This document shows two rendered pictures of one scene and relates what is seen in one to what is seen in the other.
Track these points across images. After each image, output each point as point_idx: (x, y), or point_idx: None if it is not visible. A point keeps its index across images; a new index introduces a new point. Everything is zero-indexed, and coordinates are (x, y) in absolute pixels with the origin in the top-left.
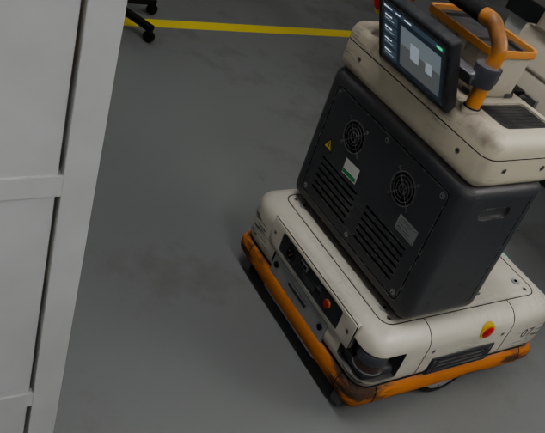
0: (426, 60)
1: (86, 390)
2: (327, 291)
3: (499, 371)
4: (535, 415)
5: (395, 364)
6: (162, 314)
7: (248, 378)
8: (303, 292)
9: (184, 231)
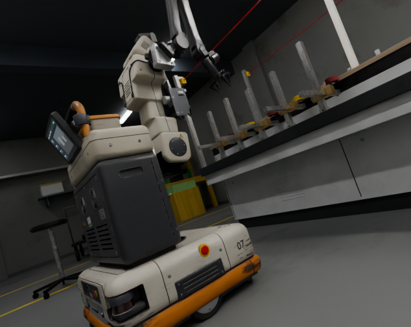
0: (61, 135)
1: None
2: (93, 287)
3: (257, 284)
4: (284, 288)
5: (146, 298)
6: None
7: None
8: (94, 303)
9: None
